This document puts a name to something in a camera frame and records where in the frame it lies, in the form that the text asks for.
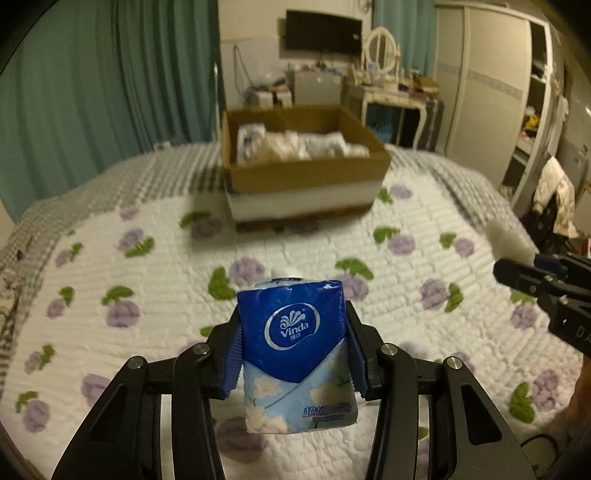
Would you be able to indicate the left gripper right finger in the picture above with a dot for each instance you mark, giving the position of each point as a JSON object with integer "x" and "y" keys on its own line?
{"x": 468, "y": 436}

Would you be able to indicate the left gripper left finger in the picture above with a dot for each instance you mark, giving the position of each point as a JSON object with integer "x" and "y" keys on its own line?
{"x": 120, "y": 436}

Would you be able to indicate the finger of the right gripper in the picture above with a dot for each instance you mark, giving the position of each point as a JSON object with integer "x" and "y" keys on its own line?
{"x": 539, "y": 278}
{"x": 570, "y": 268}

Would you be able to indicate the white soft sock roll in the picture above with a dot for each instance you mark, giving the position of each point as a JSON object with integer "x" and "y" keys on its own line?
{"x": 509, "y": 243}

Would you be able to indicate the blue Vinda tissue pack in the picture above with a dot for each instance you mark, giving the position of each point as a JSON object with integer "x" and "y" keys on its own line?
{"x": 295, "y": 357}

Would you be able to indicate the floral patterned tissue pack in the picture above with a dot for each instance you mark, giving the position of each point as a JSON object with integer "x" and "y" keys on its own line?
{"x": 250, "y": 136}

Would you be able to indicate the white printed tissue pack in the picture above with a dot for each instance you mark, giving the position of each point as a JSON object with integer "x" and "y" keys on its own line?
{"x": 305, "y": 146}

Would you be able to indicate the cream jacket on chair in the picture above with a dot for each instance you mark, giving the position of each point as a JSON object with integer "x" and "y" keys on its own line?
{"x": 555, "y": 184}

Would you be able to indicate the white floral quilted mat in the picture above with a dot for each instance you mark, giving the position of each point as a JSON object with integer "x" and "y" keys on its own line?
{"x": 154, "y": 280}

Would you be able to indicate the white louvred wardrobe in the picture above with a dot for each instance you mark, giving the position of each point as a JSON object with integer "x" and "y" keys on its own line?
{"x": 494, "y": 66}

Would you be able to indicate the white dressing table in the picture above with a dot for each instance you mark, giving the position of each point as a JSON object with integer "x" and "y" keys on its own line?
{"x": 358, "y": 98}

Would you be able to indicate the brown cardboard box on bed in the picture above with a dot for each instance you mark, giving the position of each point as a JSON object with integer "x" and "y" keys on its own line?
{"x": 267, "y": 191}

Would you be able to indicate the oval white vanity mirror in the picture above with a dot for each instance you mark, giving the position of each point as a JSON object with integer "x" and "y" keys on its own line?
{"x": 381, "y": 53}

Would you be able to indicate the narrow teal curtain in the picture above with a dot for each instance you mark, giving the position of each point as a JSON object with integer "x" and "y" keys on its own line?
{"x": 413, "y": 24}

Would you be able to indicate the grey mini fridge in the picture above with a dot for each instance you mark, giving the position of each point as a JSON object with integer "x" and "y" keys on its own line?
{"x": 317, "y": 88}

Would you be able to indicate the white suitcase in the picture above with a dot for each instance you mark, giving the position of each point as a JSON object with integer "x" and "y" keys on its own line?
{"x": 271, "y": 99}

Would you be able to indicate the large teal curtain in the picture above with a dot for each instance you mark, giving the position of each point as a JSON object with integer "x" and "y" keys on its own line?
{"x": 96, "y": 82}

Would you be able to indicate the black wall television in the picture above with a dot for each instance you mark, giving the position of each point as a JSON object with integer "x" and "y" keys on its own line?
{"x": 322, "y": 33}

